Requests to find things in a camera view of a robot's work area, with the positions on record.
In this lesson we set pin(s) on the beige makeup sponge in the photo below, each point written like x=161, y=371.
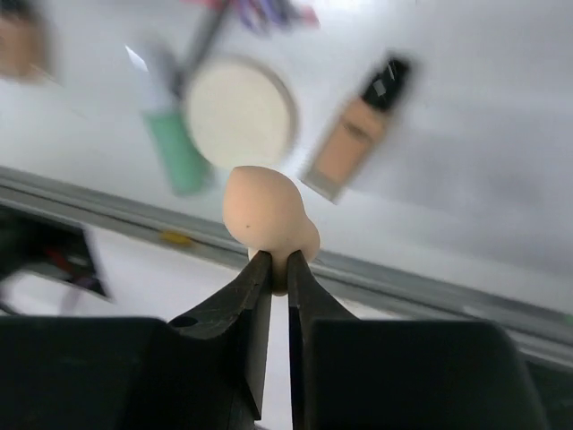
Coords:
x=264, y=211

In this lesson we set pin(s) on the BB cream bottle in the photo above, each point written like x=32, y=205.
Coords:
x=24, y=41

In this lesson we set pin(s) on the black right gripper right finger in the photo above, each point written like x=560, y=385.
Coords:
x=349, y=373

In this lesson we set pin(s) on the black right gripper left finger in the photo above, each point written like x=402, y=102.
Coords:
x=204, y=369

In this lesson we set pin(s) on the black fan brush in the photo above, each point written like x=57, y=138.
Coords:
x=200, y=42

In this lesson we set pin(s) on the green bottle white cap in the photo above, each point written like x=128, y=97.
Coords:
x=157, y=74

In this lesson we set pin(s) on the purple eyelash curler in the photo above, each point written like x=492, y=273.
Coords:
x=257, y=14

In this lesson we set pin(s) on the beige square foundation bottle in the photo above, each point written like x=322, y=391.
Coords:
x=360, y=126

